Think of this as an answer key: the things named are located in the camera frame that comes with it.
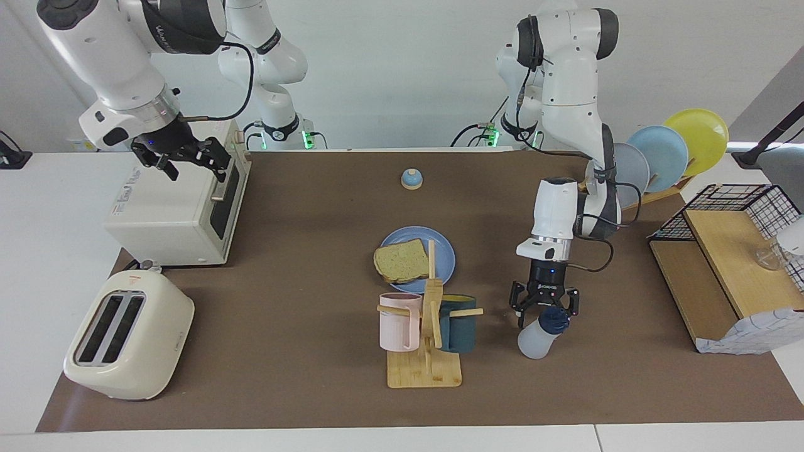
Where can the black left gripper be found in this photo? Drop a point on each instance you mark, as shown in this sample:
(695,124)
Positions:
(548,279)

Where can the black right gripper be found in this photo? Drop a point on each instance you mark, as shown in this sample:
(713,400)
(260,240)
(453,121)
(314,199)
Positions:
(169,143)

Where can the translucent seasoning bottle blue cap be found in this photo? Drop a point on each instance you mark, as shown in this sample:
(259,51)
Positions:
(537,342)

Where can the toasted bread slice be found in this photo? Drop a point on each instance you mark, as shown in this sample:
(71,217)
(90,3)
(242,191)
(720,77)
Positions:
(402,260)

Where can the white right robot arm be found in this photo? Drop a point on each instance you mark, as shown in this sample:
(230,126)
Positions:
(100,56)

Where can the blue round plate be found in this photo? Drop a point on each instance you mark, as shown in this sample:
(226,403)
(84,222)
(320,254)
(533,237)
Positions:
(443,257)

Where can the wooden plate rack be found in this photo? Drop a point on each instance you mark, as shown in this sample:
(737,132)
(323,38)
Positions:
(659,193)

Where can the grey plate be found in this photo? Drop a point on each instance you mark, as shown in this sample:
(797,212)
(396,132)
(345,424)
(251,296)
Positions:
(634,169)

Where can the light blue plate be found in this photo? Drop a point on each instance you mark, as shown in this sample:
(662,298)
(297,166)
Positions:
(666,154)

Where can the yellow plate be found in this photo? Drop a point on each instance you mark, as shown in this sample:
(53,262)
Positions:
(703,135)

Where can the white toaster oven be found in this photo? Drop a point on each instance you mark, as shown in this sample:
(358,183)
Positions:
(169,220)

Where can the teal mug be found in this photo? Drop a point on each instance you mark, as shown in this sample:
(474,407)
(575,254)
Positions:
(461,329)

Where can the wooden mug tree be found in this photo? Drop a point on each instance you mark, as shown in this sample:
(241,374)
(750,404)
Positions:
(424,373)

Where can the pink mug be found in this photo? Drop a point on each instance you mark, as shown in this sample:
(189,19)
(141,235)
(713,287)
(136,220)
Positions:
(396,326)

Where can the brown table mat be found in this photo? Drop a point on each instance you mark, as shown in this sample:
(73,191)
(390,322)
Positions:
(301,282)

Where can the blue service bell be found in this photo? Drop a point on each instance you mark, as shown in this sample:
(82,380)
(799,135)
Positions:
(411,180)

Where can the wooden shelf unit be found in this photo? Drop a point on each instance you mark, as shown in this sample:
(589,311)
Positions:
(728,257)

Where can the cream two-slot toaster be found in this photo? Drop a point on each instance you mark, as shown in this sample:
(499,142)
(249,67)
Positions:
(154,351)

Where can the wooden box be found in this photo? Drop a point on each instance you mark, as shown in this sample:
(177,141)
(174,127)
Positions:
(760,329)

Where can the clear glass cup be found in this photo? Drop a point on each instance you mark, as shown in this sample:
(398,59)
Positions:
(769,257)

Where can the white rounded object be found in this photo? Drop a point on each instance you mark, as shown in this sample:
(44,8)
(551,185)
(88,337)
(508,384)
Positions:
(793,235)

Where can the black clamp mount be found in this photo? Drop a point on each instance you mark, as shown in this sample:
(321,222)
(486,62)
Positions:
(12,157)

